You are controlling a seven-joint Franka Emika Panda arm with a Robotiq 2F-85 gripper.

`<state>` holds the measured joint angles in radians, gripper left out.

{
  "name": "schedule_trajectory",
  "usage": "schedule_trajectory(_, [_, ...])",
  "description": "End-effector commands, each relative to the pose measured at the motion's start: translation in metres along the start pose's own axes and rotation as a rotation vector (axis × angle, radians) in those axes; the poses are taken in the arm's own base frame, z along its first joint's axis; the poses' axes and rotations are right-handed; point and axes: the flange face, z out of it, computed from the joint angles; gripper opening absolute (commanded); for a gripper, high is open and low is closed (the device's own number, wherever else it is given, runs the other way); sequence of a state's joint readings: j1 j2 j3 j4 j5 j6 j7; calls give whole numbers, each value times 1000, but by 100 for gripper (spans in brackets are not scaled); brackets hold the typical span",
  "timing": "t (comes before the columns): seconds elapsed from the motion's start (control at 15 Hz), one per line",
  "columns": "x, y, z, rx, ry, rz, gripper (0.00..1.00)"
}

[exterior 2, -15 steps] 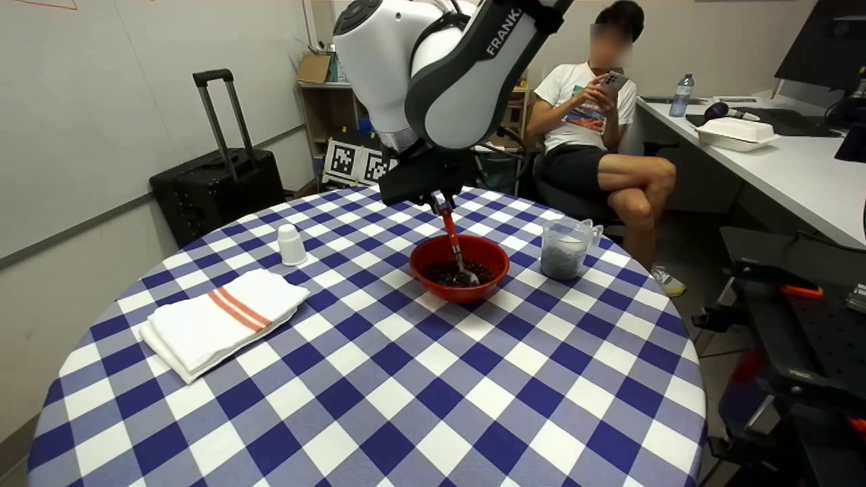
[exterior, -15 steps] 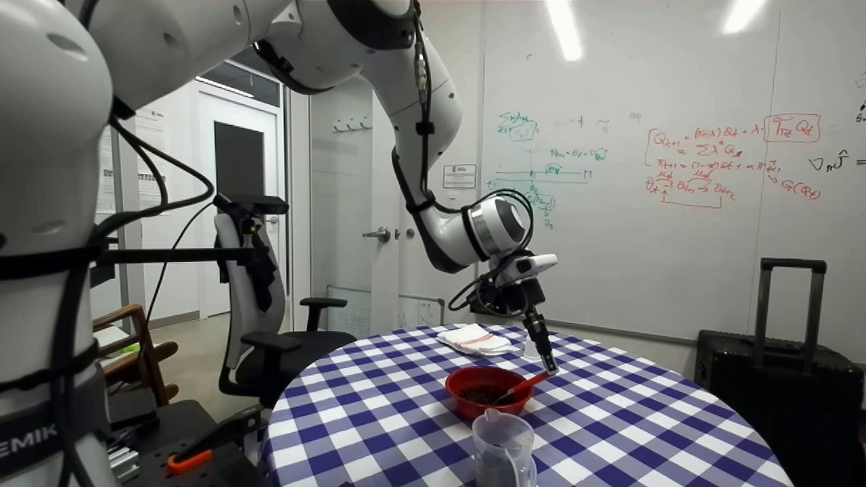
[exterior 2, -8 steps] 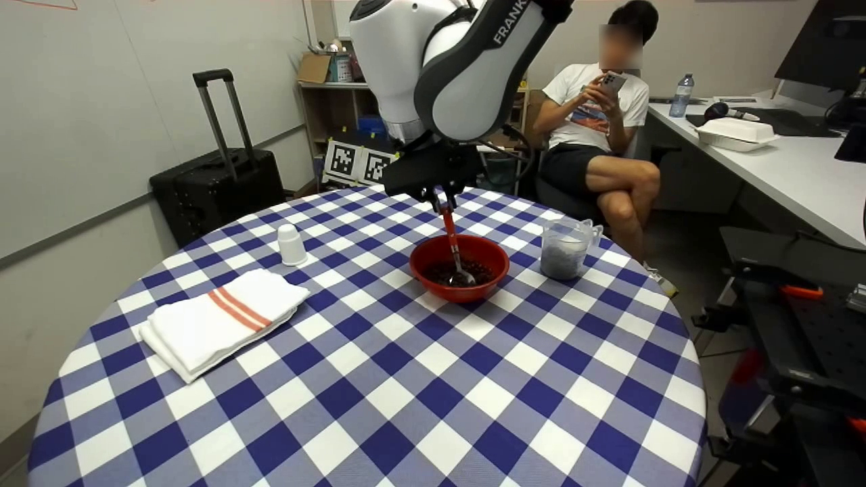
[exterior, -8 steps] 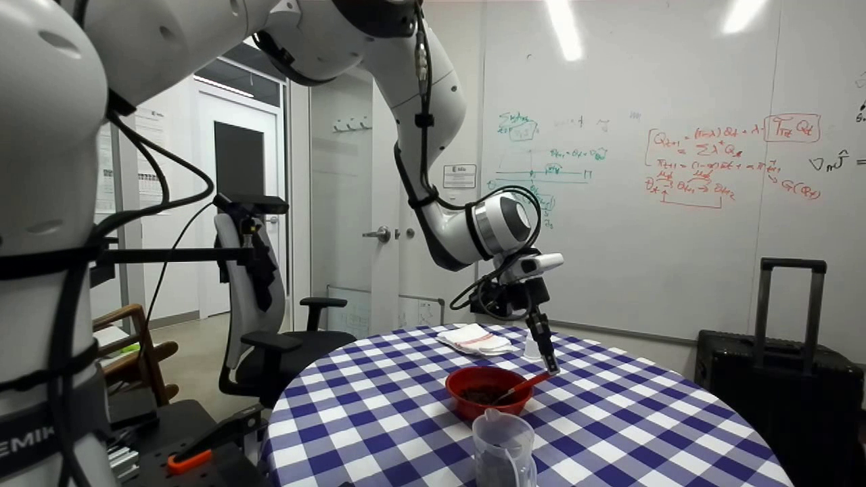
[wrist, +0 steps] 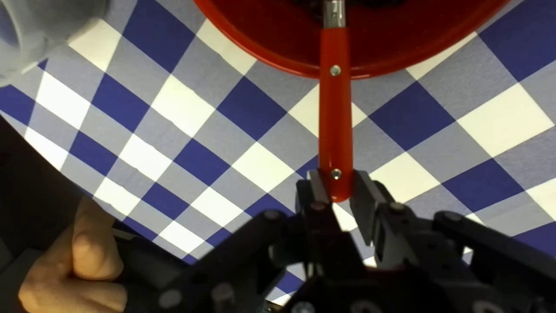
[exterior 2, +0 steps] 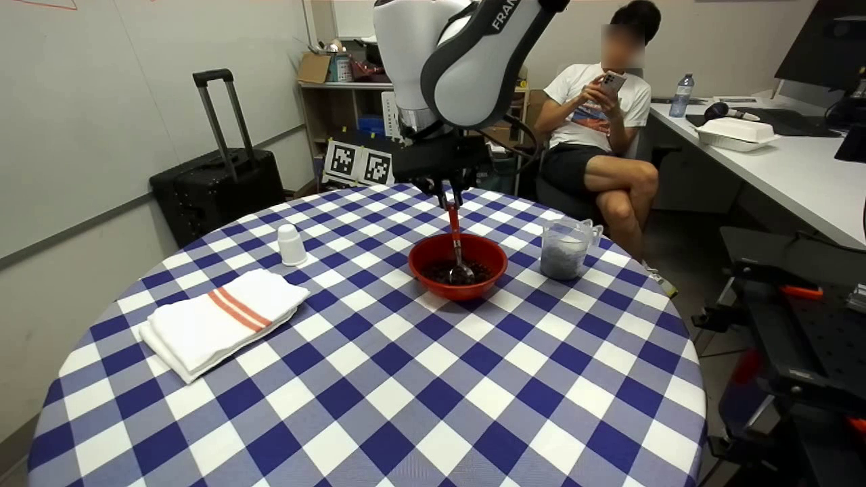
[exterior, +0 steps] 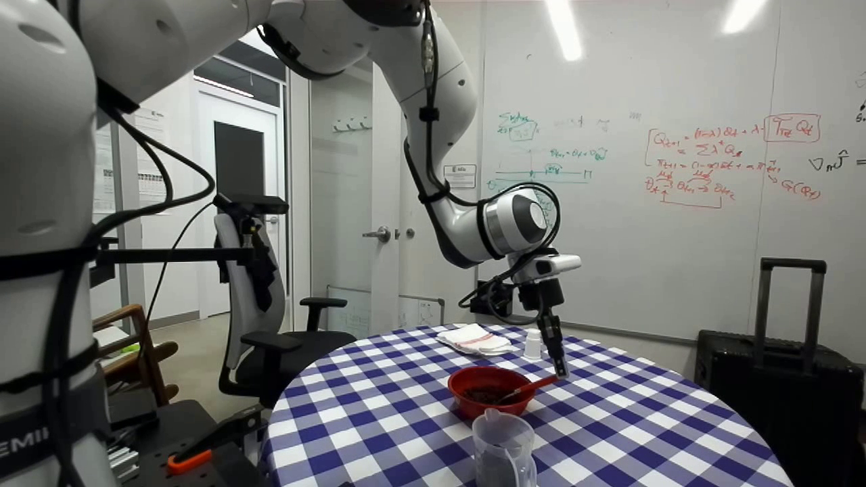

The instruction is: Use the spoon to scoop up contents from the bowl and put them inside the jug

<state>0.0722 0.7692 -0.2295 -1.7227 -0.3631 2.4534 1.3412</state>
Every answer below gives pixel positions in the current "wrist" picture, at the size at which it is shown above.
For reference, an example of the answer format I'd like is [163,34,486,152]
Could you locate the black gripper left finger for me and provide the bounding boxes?
[155,170,349,313]

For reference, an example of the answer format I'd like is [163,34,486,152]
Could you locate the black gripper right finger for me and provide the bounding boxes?
[349,170,556,313]

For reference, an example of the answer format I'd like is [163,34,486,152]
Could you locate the red handled metal spoon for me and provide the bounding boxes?
[318,0,356,203]

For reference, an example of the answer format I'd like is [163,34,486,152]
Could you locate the red plastic bowl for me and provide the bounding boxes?
[193,0,512,81]

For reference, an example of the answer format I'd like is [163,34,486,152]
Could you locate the clear plastic jug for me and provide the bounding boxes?
[0,0,120,90]

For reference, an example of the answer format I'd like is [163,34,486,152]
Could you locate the person's bare hand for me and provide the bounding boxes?
[16,196,130,313]

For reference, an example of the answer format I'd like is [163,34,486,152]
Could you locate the blue white checkered tablecloth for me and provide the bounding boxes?
[0,0,556,309]

